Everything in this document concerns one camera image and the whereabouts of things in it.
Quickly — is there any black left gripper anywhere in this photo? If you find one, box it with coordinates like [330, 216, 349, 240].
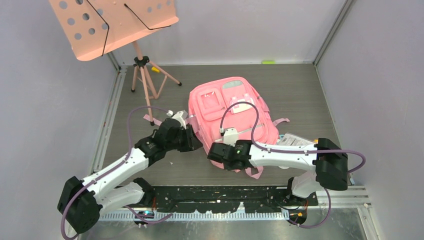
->
[165, 124, 203, 153]

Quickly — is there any pink student backpack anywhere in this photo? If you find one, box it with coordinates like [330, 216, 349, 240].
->
[142, 76, 291, 180]

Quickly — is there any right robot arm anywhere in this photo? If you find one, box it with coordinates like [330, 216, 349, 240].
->
[207, 138, 348, 205]

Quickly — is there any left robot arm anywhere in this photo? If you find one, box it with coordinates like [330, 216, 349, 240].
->
[57, 118, 203, 240]

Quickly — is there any white packaged toothbrush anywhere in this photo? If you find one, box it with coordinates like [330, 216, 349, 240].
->
[276, 132, 315, 146]

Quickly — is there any green tape strip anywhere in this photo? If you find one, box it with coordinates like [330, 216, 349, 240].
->
[261, 60, 276, 65]

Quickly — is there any pink music stand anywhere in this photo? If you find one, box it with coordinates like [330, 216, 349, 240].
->
[49, 0, 182, 106]

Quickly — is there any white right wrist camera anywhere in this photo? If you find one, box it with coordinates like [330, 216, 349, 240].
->
[221, 127, 239, 146]

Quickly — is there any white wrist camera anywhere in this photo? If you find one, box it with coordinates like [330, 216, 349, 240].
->
[221, 127, 239, 146]
[166, 110, 188, 129]

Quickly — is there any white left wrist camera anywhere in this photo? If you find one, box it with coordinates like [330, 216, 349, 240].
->
[166, 110, 188, 129]

